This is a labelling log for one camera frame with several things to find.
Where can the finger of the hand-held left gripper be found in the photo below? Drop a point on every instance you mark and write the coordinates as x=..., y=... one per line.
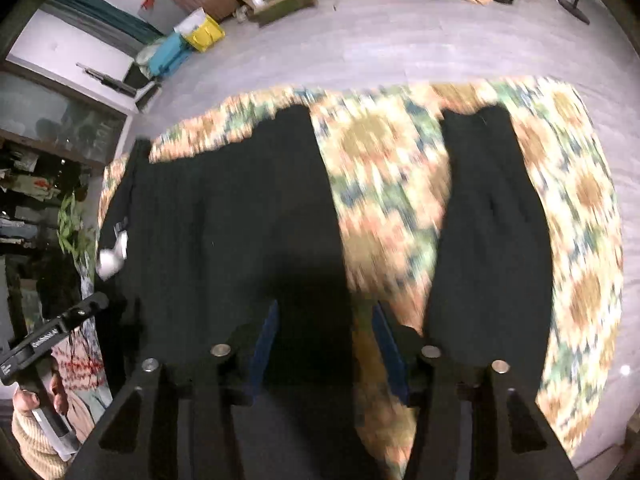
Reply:
x=85, y=307

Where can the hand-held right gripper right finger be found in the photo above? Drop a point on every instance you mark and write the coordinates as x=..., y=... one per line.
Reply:
x=387, y=350

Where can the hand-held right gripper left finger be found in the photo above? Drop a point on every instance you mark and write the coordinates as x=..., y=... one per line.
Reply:
x=262, y=355

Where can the black pants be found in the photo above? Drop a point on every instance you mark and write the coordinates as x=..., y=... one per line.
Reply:
x=225, y=220

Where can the person's left forearm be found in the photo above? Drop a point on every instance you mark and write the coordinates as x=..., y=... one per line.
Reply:
x=35, y=450

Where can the person's left hand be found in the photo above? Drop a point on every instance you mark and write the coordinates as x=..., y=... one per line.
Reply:
x=25, y=400

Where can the teal printed blanket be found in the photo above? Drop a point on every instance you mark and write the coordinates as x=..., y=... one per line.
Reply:
x=80, y=365

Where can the green plant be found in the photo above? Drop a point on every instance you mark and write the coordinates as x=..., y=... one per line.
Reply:
x=72, y=230

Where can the cluttered shelf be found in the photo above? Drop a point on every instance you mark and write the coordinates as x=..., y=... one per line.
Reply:
x=30, y=195

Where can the sunflower printed blanket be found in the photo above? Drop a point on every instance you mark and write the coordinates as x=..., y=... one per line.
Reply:
x=390, y=170

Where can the dark framed window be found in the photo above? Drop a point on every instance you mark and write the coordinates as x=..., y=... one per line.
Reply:
x=55, y=115

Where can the blue bag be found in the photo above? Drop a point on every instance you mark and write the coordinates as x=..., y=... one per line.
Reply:
x=167, y=55

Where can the teal curtain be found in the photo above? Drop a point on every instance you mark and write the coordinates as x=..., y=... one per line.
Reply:
x=105, y=20

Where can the yellow bag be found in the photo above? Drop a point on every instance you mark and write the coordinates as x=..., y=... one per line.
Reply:
x=207, y=35

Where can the black stand base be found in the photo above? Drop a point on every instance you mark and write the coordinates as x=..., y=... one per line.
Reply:
x=575, y=7

